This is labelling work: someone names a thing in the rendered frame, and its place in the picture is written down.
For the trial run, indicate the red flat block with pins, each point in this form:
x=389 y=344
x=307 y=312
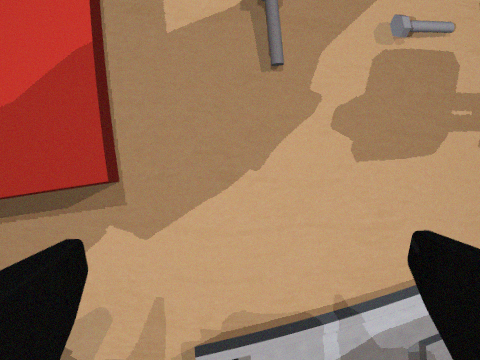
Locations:
x=55 y=121

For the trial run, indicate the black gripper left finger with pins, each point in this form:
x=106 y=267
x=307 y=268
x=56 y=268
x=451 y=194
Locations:
x=39 y=301

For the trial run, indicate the grey bolt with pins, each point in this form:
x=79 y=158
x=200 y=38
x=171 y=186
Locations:
x=274 y=32
x=401 y=26

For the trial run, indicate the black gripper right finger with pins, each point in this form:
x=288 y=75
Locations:
x=447 y=275

